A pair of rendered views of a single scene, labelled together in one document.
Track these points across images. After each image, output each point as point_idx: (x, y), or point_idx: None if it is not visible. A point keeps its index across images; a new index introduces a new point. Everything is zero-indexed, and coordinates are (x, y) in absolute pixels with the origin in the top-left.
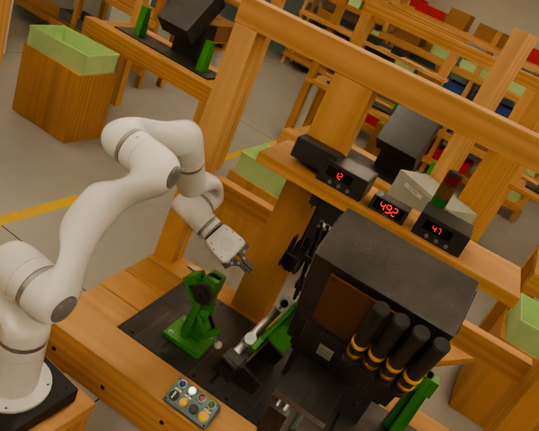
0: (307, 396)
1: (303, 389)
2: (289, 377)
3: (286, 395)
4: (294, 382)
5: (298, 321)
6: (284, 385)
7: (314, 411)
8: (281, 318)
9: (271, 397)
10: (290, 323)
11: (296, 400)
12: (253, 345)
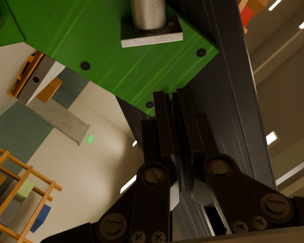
0: (61, 65)
1: (60, 64)
2: (50, 71)
3: (36, 94)
4: (54, 69)
5: (132, 132)
6: (39, 87)
7: (59, 72)
8: (110, 92)
9: (11, 94)
10: (118, 100)
11: (46, 84)
12: None
